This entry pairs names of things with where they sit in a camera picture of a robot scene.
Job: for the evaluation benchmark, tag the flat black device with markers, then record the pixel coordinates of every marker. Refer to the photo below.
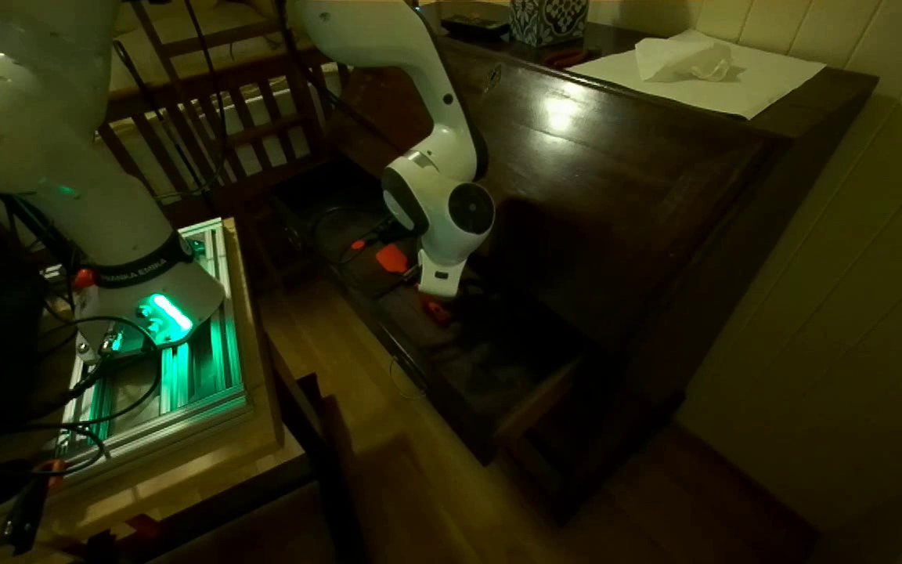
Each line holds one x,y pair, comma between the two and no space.
478,23

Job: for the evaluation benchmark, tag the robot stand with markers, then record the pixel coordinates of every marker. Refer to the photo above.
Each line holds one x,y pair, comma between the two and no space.
208,368

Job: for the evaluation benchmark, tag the orange spatula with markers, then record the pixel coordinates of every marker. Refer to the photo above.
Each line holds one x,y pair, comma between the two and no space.
392,258

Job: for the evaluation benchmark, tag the red scissors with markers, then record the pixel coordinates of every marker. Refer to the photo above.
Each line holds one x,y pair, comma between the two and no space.
568,57

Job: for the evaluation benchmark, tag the wooden chair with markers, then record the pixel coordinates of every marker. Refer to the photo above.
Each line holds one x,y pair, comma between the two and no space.
263,133

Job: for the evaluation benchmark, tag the crumpled white tissue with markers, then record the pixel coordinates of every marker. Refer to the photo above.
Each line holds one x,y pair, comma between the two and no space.
682,61

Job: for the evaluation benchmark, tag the patterned tissue box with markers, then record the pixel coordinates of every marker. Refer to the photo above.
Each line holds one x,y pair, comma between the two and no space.
549,19

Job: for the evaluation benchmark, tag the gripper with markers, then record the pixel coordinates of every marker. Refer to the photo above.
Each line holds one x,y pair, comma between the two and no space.
468,312

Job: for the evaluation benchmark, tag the black clamp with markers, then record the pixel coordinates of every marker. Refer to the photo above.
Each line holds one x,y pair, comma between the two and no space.
24,509

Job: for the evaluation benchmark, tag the white paper sheet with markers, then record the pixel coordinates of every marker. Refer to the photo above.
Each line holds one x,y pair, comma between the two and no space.
764,78

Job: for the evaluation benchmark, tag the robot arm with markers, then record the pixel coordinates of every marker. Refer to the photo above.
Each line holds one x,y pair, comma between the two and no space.
427,168

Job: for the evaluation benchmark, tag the desk drawer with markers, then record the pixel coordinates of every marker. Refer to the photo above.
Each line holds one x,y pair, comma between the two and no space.
474,368

